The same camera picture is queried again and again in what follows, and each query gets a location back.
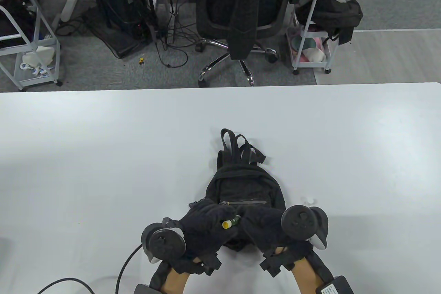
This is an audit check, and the white crumpled bag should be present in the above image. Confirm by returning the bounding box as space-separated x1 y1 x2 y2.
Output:
22 46 56 67

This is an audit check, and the black round tracking controller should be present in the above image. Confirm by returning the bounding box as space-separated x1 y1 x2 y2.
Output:
280 205 329 251
141 217 187 264

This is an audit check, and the person's left forearm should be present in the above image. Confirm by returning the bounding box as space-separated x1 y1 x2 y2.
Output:
161 269 192 294

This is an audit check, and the person's right forearm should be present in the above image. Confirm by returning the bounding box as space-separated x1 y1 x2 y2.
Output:
293 256 327 294

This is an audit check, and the small green lubricant tube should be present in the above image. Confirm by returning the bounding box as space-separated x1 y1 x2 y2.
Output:
221 215 242 230

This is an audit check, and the black bag on cart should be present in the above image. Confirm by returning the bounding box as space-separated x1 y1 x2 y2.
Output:
296 0 364 45

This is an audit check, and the person's left hand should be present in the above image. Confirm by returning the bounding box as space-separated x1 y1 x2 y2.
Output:
171 203 240 277

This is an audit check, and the person's right hand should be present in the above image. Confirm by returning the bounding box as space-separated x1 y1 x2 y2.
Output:
239 206 316 278

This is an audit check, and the black bag in rack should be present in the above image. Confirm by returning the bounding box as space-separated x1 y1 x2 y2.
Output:
0 0 37 50

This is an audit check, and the white plush item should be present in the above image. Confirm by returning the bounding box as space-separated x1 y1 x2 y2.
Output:
302 48 326 63

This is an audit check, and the white rolling cart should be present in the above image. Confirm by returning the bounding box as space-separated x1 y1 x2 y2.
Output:
287 0 333 75

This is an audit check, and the black braided cable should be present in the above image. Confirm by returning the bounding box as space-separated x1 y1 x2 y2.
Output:
36 244 144 294

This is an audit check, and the black floor cable bundle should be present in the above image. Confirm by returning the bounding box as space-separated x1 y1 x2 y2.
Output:
152 0 198 68

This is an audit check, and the black corduroy backpack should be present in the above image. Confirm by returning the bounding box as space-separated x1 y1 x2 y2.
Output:
189 128 286 252

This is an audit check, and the white metal wire rack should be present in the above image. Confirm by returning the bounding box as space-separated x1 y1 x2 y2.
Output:
0 0 63 91

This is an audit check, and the teal bowl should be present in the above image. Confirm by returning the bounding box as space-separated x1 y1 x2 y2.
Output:
292 37 316 52

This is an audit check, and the pink cloth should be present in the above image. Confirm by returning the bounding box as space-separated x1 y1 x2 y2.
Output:
298 37 328 64

